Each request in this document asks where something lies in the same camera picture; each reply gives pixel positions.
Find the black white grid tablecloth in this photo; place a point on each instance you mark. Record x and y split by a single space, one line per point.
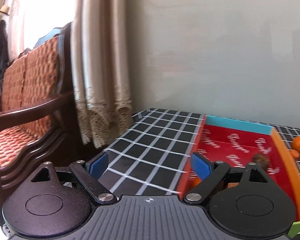
152 157

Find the orange tangerine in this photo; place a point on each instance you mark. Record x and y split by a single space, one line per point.
296 144
196 182

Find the orange carrot chunk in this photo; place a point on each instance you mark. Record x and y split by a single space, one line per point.
295 154

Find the colourful cardboard box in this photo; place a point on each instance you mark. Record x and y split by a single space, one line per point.
240 181

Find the straw hat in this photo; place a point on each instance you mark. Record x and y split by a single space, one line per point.
4 10

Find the beige curtain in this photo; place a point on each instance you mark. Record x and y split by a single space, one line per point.
99 68

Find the wooden sofa with orange cushions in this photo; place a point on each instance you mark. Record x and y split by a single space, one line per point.
38 120

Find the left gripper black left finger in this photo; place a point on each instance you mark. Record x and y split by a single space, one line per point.
88 174

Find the dark brown fruit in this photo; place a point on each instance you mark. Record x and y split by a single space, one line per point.
261 160

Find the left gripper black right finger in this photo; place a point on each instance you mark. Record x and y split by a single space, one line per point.
211 174

